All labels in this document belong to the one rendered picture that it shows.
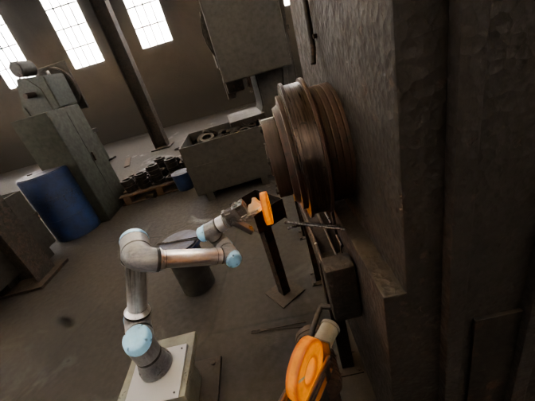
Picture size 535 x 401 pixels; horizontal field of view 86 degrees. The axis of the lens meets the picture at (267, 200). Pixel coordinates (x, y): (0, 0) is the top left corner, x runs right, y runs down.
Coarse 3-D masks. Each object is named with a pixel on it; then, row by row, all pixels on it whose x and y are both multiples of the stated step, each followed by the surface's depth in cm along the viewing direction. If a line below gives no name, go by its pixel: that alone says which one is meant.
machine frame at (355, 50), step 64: (320, 0) 75; (384, 0) 43; (448, 0) 42; (512, 0) 42; (320, 64) 94; (384, 64) 49; (448, 64) 45; (512, 64) 46; (384, 128) 56; (448, 128) 49; (512, 128) 51; (384, 192) 65; (448, 192) 54; (512, 192) 57; (384, 256) 78; (448, 256) 60; (512, 256) 64; (384, 320) 73; (448, 320) 68; (512, 320) 72; (384, 384) 97; (448, 384) 80; (512, 384) 83
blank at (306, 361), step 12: (300, 348) 72; (312, 348) 74; (300, 360) 69; (312, 360) 77; (288, 372) 69; (300, 372) 69; (312, 372) 76; (288, 384) 69; (300, 384) 69; (312, 384) 75; (288, 396) 70; (300, 396) 69
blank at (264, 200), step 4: (264, 192) 130; (260, 196) 128; (264, 196) 127; (260, 200) 126; (264, 200) 126; (268, 200) 134; (264, 204) 125; (268, 204) 126; (264, 208) 125; (268, 208) 125; (264, 212) 125; (268, 212) 125; (264, 216) 126; (268, 216) 126; (272, 216) 137; (268, 220) 127; (272, 220) 129; (268, 224) 131
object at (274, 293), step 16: (256, 192) 180; (272, 208) 158; (256, 224) 154; (272, 224) 160; (272, 240) 174; (272, 256) 177; (272, 272) 188; (272, 288) 201; (288, 288) 193; (288, 304) 186
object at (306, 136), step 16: (288, 96) 83; (304, 96) 81; (288, 112) 79; (304, 112) 79; (304, 128) 78; (304, 144) 78; (320, 144) 78; (304, 160) 78; (320, 160) 79; (304, 176) 81; (320, 176) 81; (320, 192) 84; (320, 208) 91
